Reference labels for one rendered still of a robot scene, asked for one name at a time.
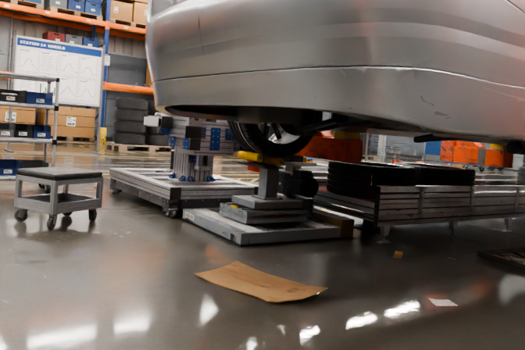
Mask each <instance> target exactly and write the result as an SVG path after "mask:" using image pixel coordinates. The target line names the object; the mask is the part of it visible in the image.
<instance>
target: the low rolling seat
mask: <svg viewBox="0 0 525 350"><path fill-rule="evenodd" d="M17 172H18V173H17V174H16V185H15V200H14V207H17V208H21V209H19V210H18V211H16V212H15V215H14V216H15V219H16V220H17V221H19V222H22V221H24V220H26V219H27V211H28V210H32V211H36V212H40V213H47V214H50V215H49V216H48V221H47V228H48V229H53V228H54V227H55V224H56V220H57V216H58V215H57V214H61V213H62V214H63V215H64V216H69V215H71V214H72V213H73V212H76V211H82V210H88V214H89V220H90V221H95V220H96V217H97V212H96V209H98V208H101V207H102V192H103V180H104V177H103V176H102V172H101V171H96V170H86V169H81V168H75V167H69V166H57V167H38V168H20V169H18V170H17ZM23 180H25V181H30V182H34V183H39V184H47V185H51V194H43V195H28V196H22V187H23ZM96 182H97V190H96V197H91V196H86V195H79V194H74V193H69V184H87V183H96ZM60 185H62V192H59V193H58V187H59V186H60Z"/></svg>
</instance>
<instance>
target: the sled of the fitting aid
mask: <svg viewBox="0 0 525 350"><path fill-rule="evenodd" d="M220 214H222V215H225V216H228V217H230V218H232V219H234V220H238V221H240V222H242V223H246V224H257V223H279V222H300V221H307V216H308V210H307V209H302V208H284V209H252V208H249V207H247V206H244V205H240V204H237V203H235V202H224V203H220Z"/></svg>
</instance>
